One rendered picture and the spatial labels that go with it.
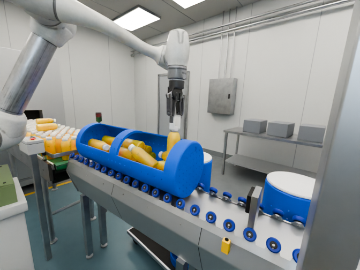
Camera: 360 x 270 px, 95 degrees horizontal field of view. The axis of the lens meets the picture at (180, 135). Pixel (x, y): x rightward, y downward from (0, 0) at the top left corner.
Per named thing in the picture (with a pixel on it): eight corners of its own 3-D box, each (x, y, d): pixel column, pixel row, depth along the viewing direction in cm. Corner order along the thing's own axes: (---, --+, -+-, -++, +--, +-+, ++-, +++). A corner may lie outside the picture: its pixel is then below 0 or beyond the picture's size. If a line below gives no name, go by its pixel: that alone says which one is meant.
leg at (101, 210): (103, 249, 159) (98, 189, 146) (99, 246, 162) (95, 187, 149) (108, 245, 163) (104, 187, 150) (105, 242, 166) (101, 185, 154)
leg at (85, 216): (88, 260, 147) (82, 196, 134) (84, 256, 150) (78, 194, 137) (94, 255, 152) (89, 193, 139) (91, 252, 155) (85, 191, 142)
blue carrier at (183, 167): (175, 210, 74) (174, 151, 67) (79, 164, 122) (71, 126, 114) (203, 182, 97) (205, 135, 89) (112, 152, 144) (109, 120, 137)
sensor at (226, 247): (228, 255, 58) (229, 244, 57) (220, 251, 60) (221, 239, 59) (234, 241, 64) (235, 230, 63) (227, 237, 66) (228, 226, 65)
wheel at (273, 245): (282, 241, 54) (282, 240, 56) (267, 234, 56) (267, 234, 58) (280, 256, 52) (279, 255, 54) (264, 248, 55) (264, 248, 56)
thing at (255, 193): (253, 234, 64) (258, 198, 61) (242, 229, 66) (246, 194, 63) (257, 219, 72) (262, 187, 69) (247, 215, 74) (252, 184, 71)
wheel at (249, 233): (257, 230, 58) (257, 230, 60) (244, 224, 61) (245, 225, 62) (254, 244, 57) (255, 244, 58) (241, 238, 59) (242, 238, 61)
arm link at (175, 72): (190, 68, 78) (189, 81, 79) (174, 69, 83) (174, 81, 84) (179, 64, 71) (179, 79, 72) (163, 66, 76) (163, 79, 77)
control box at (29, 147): (28, 155, 118) (25, 141, 116) (20, 150, 129) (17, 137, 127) (45, 152, 126) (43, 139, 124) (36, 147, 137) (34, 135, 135)
